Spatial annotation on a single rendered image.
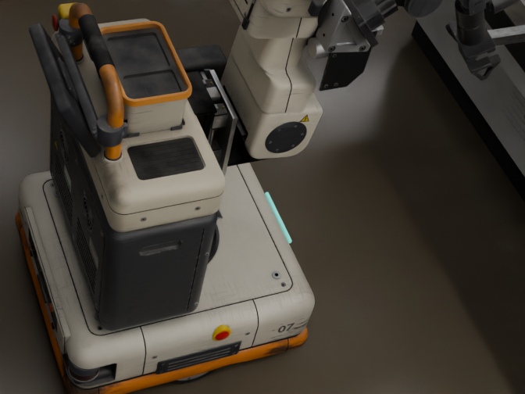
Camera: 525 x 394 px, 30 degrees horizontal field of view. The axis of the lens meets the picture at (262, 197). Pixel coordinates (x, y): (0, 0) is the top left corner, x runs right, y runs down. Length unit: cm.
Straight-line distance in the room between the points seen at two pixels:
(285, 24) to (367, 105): 147
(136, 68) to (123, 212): 31
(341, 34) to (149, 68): 44
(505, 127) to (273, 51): 141
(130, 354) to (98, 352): 8
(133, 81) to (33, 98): 126
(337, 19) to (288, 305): 93
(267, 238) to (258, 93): 58
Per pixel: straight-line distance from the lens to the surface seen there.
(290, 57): 215
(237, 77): 230
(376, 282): 299
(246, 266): 258
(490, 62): 212
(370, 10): 187
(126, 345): 242
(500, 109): 338
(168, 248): 217
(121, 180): 201
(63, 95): 197
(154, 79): 208
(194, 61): 237
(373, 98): 352
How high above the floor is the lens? 234
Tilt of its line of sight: 49 degrees down
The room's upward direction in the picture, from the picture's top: 15 degrees clockwise
